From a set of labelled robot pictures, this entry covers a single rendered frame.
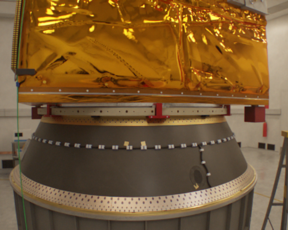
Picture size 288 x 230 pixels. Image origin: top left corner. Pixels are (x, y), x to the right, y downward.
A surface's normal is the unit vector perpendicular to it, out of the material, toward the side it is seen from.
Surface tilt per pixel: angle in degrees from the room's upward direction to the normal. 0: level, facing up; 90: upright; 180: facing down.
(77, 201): 43
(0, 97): 90
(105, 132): 62
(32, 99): 90
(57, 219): 90
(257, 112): 90
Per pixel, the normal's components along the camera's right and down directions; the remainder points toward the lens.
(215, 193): 0.33, -0.72
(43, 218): -0.47, 0.03
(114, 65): 0.50, 0.01
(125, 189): 0.00, -0.44
